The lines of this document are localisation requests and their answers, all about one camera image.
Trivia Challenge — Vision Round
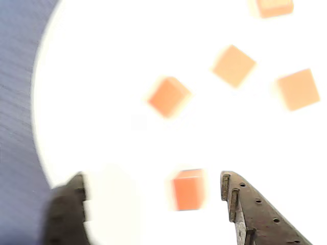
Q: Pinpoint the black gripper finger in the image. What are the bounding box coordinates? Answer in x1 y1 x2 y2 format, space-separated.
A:
220 170 314 245
40 171 94 245

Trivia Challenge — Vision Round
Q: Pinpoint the blue woven tablecloth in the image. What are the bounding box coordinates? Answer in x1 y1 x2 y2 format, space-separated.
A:
0 0 61 245

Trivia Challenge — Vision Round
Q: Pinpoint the white round plate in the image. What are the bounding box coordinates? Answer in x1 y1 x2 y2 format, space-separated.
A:
32 0 327 245

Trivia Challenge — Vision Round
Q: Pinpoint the red cube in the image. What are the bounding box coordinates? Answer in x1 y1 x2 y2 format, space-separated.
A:
249 0 294 19
168 168 209 212
146 76 192 119
211 44 257 89
274 68 321 112

